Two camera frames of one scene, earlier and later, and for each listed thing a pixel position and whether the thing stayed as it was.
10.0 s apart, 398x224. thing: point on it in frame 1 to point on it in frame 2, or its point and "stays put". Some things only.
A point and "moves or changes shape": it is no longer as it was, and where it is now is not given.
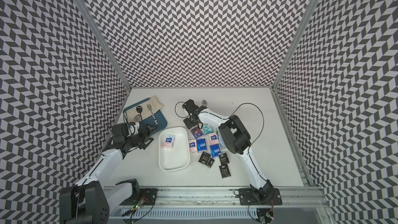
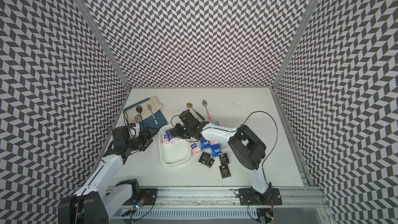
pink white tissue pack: (169, 141) moves or changes shape
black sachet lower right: (225, 170) stays put
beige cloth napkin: (155, 104) stays put
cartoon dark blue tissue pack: (197, 133) moves or changes shape
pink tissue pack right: (213, 138) stays put
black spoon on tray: (139, 109) stays put
